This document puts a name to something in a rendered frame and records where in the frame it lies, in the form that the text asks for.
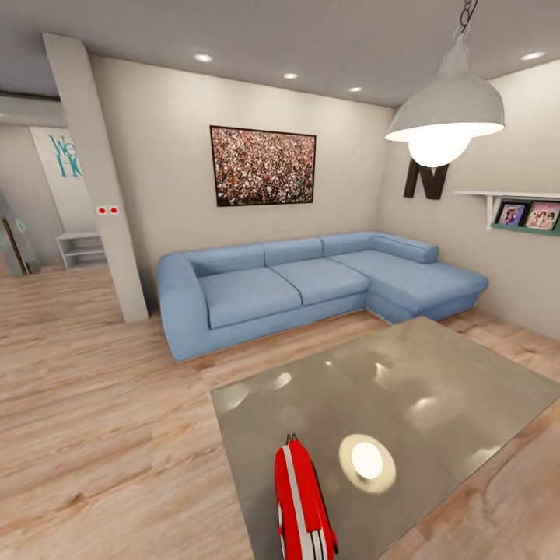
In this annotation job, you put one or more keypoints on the shelf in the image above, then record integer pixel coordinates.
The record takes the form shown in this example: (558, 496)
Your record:
(495, 199)

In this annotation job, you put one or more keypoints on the room light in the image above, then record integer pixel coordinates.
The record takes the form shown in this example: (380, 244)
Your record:
(454, 97)

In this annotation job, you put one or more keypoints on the radio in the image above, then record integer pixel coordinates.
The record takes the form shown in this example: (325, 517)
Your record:
(305, 531)

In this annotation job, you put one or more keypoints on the standing mirror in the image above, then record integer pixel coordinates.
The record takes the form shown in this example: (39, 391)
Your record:
(14, 246)

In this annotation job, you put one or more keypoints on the sofa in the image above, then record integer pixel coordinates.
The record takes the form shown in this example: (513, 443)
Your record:
(214, 299)

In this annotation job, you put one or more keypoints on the coffee table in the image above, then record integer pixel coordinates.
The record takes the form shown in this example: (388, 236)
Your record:
(393, 421)

